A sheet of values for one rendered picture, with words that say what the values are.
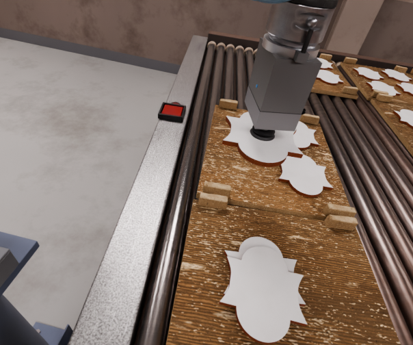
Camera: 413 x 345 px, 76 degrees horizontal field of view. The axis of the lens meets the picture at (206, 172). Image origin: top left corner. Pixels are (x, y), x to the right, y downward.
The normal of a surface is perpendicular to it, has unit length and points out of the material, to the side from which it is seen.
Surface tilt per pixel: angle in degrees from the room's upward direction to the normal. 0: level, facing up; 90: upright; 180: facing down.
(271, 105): 90
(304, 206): 0
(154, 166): 0
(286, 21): 90
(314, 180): 0
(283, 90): 90
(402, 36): 90
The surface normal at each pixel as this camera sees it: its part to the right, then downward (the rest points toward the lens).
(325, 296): 0.13, -0.73
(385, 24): -0.19, 0.65
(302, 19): 0.08, 0.68
